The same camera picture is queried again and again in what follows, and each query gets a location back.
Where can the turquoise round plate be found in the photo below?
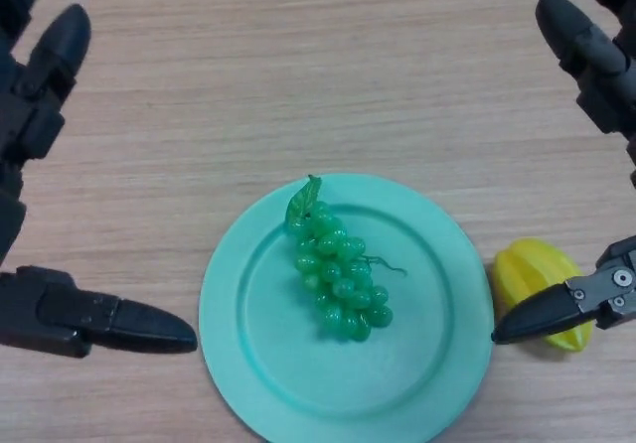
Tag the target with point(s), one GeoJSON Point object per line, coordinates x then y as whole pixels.
{"type": "Point", "coordinates": [422, 353]}

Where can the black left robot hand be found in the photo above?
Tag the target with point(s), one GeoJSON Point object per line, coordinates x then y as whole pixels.
{"type": "Point", "coordinates": [40, 309]}

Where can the yellow starfruit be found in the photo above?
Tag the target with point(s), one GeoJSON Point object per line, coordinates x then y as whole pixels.
{"type": "Point", "coordinates": [531, 274]}

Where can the green grapes bunch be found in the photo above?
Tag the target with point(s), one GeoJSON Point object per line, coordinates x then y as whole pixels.
{"type": "Point", "coordinates": [338, 284]}

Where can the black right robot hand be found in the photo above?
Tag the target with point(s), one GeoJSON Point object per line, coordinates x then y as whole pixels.
{"type": "Point", "coordinates": [546, 314]}

